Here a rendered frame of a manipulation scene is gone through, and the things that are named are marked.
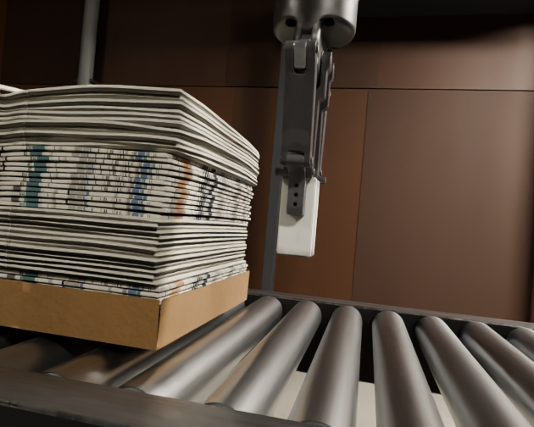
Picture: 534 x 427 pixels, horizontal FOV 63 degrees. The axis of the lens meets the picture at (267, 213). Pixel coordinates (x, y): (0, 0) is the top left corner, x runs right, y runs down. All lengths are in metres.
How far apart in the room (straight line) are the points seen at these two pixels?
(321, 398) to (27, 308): 0.27
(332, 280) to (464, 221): 1.03
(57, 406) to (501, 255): 3.33
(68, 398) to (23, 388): 0.04
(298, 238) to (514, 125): 3.27
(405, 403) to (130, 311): 0.23
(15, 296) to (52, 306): 0.04
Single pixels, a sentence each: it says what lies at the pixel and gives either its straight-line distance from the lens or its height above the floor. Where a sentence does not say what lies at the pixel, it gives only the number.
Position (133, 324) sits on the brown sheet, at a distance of 0.40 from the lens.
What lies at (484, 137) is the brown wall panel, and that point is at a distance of 3.54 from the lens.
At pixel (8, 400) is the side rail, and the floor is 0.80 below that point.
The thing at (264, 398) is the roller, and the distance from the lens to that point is 0.36.
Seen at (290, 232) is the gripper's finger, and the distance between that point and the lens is 0.38.
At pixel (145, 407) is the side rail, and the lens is 0.31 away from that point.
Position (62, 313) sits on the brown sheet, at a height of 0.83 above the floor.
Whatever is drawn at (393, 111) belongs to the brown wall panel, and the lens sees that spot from 3.50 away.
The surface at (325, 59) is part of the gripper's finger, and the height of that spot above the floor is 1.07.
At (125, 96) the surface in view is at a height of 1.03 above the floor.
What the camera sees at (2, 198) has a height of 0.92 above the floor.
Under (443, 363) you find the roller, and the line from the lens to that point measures 0.52.
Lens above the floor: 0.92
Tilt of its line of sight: 1 degrees up
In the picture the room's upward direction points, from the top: 5 degrees clockwise
